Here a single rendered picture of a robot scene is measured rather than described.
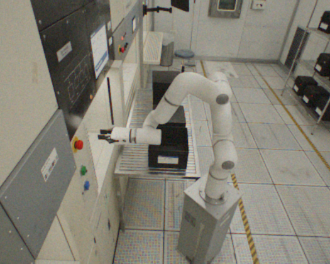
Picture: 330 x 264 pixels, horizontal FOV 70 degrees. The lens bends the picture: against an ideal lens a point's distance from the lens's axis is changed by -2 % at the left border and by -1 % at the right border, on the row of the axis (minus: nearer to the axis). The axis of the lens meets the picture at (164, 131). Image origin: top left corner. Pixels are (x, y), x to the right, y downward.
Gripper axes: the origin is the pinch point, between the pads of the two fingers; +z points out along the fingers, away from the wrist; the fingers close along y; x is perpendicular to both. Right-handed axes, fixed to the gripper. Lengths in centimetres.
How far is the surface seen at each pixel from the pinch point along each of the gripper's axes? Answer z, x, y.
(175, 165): -42, -39, 18
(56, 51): 2, 54, -27
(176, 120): -43, -33, 65
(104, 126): 12, -26, 42
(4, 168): 2, 40, -65
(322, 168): -226, -119, 103
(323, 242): -179, -119, 10
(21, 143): 2, 41, -57
